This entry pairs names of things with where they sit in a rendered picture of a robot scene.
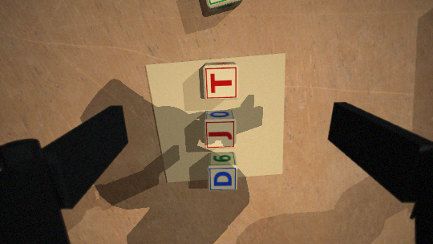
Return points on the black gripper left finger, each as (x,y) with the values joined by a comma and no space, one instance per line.
(29,205)

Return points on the beige square mat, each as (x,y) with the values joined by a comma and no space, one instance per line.
(177,91)

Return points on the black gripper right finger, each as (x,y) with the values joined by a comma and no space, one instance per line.
(399,160)

